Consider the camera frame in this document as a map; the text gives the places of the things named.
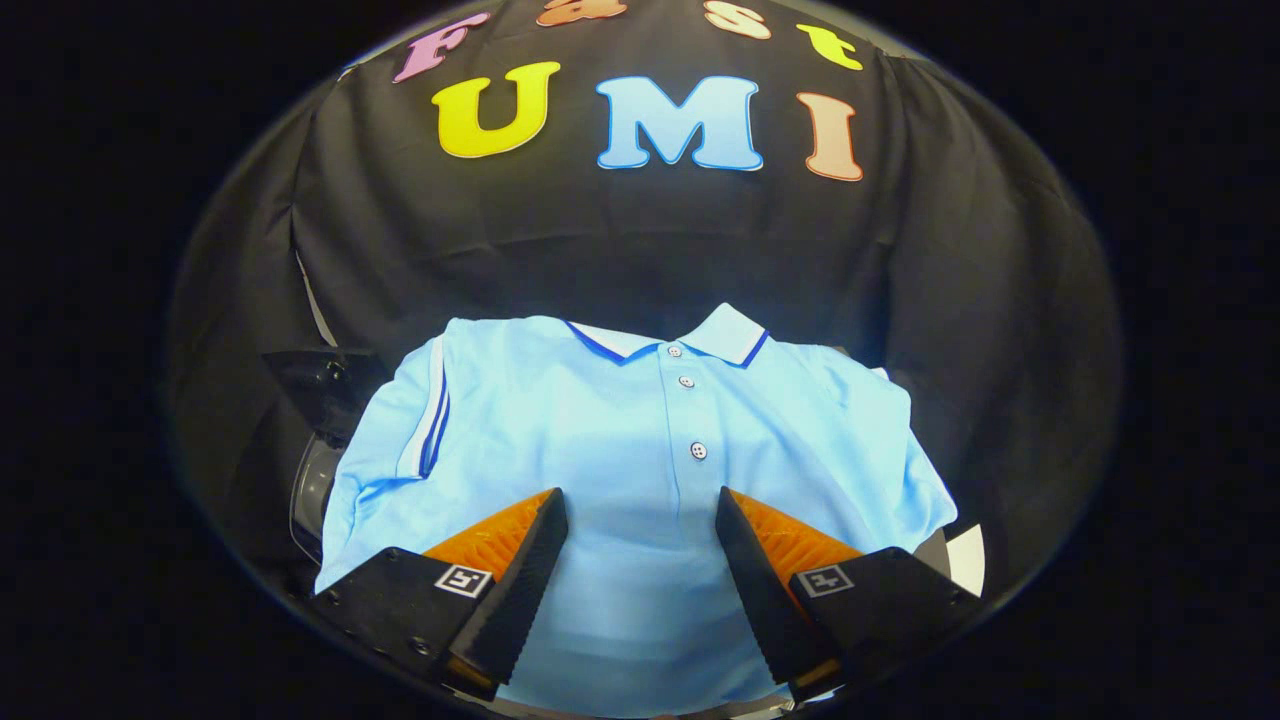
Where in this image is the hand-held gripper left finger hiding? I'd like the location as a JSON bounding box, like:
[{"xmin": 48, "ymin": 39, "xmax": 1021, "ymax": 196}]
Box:
[{"xmin": 310, "ymin": 488, "xmax": 569, "ymax": 701}]

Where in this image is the white paper sheet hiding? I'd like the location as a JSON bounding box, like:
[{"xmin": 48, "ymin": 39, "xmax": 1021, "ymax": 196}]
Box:
[{"xmin": 945, "ymin": 523, "xmax": 987, "ymax": 598}]

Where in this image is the black backdrop cloth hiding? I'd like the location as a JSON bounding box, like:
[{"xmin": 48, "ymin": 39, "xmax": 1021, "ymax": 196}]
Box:
[{"xmin": 165, "ymin": 0, "xmax": 1123, "ymax": 601}]

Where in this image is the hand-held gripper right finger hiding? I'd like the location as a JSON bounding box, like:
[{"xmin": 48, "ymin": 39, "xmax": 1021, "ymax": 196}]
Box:
[{"xmin": 715, "ymin": 488, "xmax": 983, "ymax": 704}]

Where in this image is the dark washing machine lid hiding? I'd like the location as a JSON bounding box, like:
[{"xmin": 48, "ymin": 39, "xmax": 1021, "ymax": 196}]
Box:
[{"xmin": 262, "ymin": 345, "xmax": 391, "ymax": 446}]

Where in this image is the light blue polo shirt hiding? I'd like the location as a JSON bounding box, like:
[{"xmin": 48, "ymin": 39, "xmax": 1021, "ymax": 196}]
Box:
[{"xmin": 315, "ymin": 303, "xmax": 959, "ymax": 719}]

